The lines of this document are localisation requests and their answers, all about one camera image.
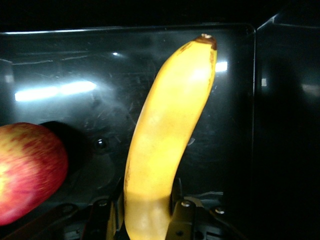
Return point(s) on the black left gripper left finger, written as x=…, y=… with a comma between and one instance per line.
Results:
x=75, y=225

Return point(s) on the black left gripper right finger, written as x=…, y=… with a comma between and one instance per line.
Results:
x=190, y=222

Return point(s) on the red yellow striped apple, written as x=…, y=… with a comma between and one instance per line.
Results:
x=30, y=172

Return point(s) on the yellow banana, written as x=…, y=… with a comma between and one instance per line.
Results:
x=165, y=137

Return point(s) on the black plastic box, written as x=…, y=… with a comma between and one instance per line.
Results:
x=225, y=125

